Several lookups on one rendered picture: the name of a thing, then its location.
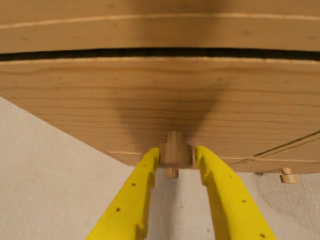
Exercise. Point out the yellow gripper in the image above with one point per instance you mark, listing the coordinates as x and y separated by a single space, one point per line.
235 214

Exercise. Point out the brown chest of drawers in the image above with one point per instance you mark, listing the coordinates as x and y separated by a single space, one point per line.
164 30

